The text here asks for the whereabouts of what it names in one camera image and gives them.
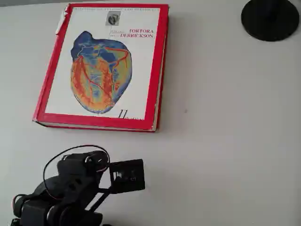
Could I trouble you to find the thin black cable loop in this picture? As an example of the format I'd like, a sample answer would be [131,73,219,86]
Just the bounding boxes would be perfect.
[43,144,111,196]

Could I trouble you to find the black round stand base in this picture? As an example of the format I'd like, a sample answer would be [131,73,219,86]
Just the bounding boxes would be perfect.
[240,0,300,42]

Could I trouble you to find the red and black wire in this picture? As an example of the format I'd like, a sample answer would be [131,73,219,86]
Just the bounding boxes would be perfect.
[11,193,32,206]

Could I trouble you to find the black camera box with bracket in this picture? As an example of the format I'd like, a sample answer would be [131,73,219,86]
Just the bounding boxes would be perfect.
[86,159,146,211]

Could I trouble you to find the red anatomy textbook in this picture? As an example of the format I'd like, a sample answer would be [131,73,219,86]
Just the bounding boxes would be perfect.
[32,2,170,134]

